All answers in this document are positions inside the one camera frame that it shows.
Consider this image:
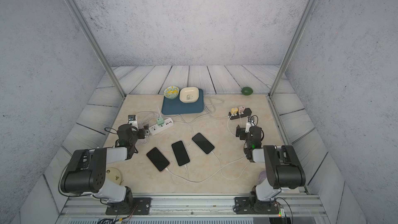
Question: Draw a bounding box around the light green case phone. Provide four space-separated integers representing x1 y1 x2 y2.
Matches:
192 133 215 155

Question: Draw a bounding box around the white charging cable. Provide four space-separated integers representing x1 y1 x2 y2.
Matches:
186 116 251 184

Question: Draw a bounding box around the black phone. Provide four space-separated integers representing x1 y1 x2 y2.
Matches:
172 141 190 167

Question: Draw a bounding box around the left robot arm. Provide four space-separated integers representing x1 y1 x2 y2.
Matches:
58 123 149 214

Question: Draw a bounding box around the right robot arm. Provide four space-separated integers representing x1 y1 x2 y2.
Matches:
236 125 306 213

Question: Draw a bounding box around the pink case phone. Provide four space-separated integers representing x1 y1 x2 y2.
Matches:
146 147 170 172

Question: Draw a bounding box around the white power strip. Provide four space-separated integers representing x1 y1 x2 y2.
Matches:
149 118 174 135

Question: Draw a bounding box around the green charger plug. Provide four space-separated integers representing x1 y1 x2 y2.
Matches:
157 117 164 125

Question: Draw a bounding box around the black power strip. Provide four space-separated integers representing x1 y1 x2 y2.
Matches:
229 108 252 120

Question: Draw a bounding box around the yellow charger plug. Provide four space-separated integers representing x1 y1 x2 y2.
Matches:
230 107 239 116

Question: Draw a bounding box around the blue tray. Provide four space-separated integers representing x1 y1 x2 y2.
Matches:
161 89 204 115

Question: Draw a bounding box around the green avocado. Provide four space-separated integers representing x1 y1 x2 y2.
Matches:
241 87 254 96

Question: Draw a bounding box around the purple bowl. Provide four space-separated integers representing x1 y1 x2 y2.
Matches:
258 170 267 185

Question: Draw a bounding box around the yellow round plate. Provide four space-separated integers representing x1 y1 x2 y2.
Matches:
106 168 122 185

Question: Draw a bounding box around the patterned small bowl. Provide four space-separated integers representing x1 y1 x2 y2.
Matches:
163 86 180 100

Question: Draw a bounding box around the cream square dish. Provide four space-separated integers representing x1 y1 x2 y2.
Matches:
179 87 200 103

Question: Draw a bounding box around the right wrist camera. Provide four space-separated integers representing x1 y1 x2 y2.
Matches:
245 120 256 133

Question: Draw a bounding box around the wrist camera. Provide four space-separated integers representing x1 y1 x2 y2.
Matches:
245 120 256 133
127 115 138 129

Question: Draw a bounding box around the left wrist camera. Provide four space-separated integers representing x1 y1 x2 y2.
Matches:
127 115 138 129

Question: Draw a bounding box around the grey power strip cord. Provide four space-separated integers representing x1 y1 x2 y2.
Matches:
174 95 232 124

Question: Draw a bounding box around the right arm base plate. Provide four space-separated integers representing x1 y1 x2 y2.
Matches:
233 197 280 215

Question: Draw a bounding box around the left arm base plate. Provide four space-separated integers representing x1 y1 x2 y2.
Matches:
105 197 152 215

